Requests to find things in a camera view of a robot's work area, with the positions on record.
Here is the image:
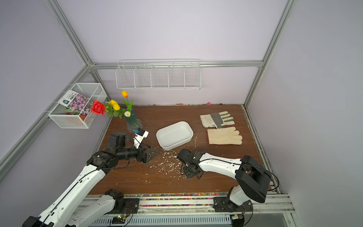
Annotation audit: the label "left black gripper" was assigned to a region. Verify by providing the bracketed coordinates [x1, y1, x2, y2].
[117, 141, 159, 163]

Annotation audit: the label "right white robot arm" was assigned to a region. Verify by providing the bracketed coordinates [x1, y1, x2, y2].
[177, 149, 272, 212]

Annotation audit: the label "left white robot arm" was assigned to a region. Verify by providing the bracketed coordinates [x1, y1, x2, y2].
[23, 128, 159, 227]

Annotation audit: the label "white plastic storage box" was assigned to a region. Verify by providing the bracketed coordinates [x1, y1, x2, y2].
[156, 121, 194, 151]

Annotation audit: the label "beige canvas work glove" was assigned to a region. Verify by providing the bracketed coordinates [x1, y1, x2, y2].
[207, 127, 243, 145]

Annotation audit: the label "grey striped work glove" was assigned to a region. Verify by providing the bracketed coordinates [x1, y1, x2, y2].
[200, 111, 235, 129]

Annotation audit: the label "glass vase with flowers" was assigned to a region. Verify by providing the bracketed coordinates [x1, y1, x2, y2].
[91, 90, 143, 133]

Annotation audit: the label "purple potted flowers with card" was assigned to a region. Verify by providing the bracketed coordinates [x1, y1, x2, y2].
[58, 89, 93, 121]

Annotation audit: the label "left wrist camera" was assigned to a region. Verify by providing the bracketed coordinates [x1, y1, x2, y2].
[133, 128, 149, 149]

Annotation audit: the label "long white wire shelf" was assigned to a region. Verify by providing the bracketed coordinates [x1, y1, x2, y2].
[115, 59, 201, 90]

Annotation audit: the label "small white wire basket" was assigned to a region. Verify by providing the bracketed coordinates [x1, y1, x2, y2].
[48, 83, 107, 129]

